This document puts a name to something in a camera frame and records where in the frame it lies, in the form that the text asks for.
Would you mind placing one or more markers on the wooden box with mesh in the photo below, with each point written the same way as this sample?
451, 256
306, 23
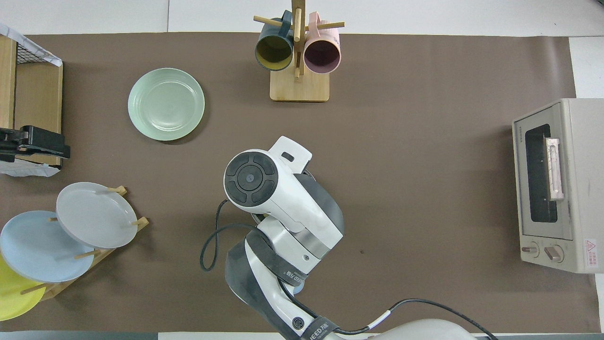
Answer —
37, 104

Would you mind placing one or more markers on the wooden plate rack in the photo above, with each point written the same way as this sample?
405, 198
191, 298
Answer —
141, 222

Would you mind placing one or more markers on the brown paper table mat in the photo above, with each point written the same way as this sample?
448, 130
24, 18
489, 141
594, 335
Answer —
424, 189

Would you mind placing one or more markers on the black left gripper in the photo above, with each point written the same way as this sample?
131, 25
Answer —
12, 141

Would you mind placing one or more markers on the white grid-print cloth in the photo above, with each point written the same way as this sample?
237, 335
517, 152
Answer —
26, 167
28, 40

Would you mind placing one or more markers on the grey plate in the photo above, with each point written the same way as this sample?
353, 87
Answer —
94, 215

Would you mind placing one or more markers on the light blue plate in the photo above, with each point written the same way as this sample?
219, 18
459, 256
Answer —
37, 248

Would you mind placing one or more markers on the yellow plate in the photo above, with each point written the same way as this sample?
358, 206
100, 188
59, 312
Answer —
12, 295

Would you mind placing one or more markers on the pale green plate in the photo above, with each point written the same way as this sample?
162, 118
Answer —
166, 104

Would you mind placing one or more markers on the wooden mug tree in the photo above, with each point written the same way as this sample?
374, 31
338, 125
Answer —
299, 87

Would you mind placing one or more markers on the dark teal mug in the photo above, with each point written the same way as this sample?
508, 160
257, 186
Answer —
273, 52

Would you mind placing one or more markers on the pink ribbed mug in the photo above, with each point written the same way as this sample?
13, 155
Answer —
322, 54

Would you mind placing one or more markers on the beige toaster oven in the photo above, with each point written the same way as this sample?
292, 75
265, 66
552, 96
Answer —
580, 189

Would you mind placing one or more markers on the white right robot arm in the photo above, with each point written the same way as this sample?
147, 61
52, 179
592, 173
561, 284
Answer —
292, 203

